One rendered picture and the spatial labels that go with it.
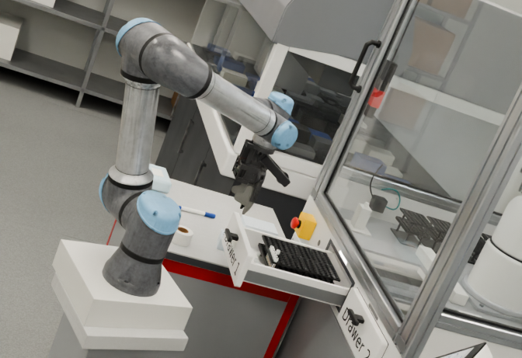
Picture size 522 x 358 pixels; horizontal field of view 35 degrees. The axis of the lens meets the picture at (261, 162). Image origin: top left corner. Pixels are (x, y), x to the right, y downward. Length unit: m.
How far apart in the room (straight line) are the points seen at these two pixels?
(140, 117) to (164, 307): 0.48
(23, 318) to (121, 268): 1.42
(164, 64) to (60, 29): 4.63
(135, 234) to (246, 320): 0.79
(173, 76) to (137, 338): 0.66
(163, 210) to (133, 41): 0.42
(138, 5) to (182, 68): 4.57
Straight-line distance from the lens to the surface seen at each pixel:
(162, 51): 1.90
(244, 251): 2.37
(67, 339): 2.24
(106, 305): 2.05
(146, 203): 2.04
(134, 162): 2.10
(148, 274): 2.10
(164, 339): 2.14
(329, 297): 2.47
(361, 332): 2.30
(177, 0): 6.46
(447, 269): 2.03
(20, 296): 3.61
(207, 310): 2.70
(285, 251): 2.53
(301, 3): 3.10
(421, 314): 2.08
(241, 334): 2.77
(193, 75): 1.90
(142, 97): 2.03
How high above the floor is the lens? 1.83
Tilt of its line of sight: 17 degrees down
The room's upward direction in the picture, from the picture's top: 22 degrees clockwise
